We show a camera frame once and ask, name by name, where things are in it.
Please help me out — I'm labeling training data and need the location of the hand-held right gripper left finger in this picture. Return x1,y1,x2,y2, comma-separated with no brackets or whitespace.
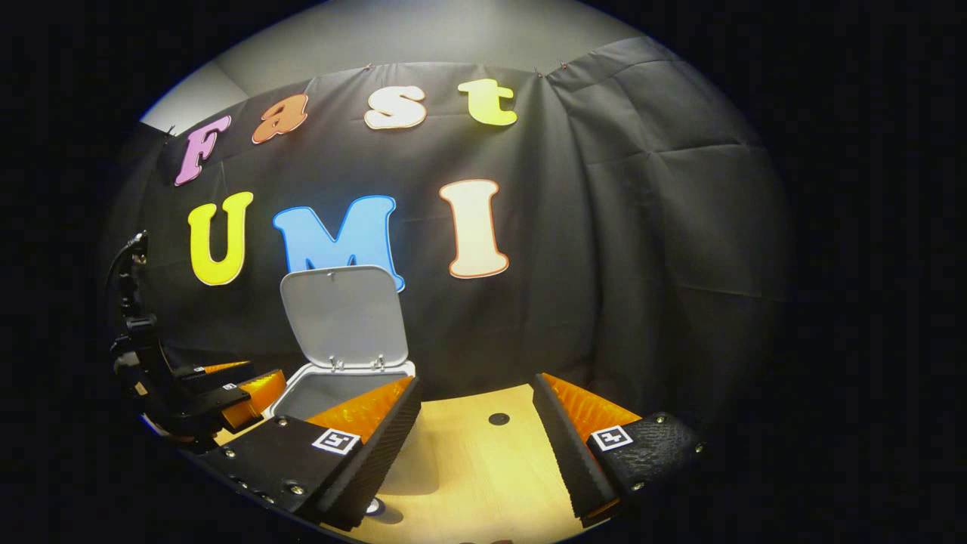
199,376,422,532

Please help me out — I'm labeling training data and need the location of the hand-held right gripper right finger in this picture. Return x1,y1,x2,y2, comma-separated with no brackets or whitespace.
530,372,708,528

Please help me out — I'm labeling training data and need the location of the white desktop garbage bin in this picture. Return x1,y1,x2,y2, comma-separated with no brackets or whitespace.
264,264,440,497

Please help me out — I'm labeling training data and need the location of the light wooden desktop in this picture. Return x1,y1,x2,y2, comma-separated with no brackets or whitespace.
215,384,598,544

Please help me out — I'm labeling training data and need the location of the black backdrop cloth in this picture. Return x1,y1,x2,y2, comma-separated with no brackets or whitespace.
98,36,794,454

